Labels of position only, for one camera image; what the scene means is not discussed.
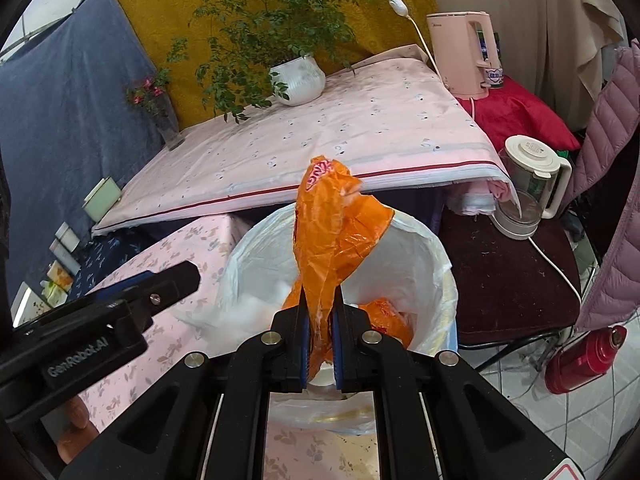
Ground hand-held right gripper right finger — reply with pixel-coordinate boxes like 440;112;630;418
332;287;585;480

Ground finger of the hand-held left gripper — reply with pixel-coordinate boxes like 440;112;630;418
118;260;202;332
65;270;154;307

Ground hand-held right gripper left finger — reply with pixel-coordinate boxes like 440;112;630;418
59;280;311;480

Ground orange plastic bag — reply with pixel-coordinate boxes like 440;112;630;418
282;156;397;382
357;297;419;352

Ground trash bin with white liner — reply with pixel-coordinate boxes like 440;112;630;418
172;205;461;437

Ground person's left hand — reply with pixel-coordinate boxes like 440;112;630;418
56;396;102;465

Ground navy floral cloth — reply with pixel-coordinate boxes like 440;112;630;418
65;230;156;301

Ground pink rabbit-print tablecloth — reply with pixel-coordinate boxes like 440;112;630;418
75;212;392;480

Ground crumpled orange plastic bag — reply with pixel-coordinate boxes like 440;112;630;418
357;297;419;352

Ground green tissue pack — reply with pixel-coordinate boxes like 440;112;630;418
40;282;69;306

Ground white printed carton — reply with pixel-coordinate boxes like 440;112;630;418
10;282;51;331

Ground orange floral tissue pack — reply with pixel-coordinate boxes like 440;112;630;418
45;262;76;291

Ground slim white bottle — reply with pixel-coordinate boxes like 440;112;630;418
50;240;81;277

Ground wide white bottle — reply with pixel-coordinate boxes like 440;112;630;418
56;222;81;251

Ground light green box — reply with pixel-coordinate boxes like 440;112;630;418
82;176;124;224

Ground glass vase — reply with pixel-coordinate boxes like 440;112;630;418
125;75;187;152

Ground dark brown chair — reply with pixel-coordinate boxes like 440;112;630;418
440;205;584;349

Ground blue grey cloth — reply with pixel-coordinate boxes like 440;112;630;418
0;0;171;306

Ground pink dotted sheet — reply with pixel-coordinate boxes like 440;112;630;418
92;45;511;234

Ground red thermos flask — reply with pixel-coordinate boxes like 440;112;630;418
545;325;629;395

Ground green plant in white pot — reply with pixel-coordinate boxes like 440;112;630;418
167;0;377;124

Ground white glass kettle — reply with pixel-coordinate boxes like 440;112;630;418
492;135;574;241

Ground mustard yellow cloth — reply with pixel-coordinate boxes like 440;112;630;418
107;0;441;131

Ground red cloth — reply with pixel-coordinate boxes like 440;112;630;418
470;75;581;154

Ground small printed mug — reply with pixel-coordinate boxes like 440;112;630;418
481;62;506;90

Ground pink electric kettle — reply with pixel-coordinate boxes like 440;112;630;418
426;11;504;100

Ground pink down jacket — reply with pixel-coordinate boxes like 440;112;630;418
557;40;640;334

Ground beige curtain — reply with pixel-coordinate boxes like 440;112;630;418
422;0;632;132

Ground white blender cable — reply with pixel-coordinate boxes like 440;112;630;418
527;234;584;307

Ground white cable with switch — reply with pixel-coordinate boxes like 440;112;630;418
375;0;454;94

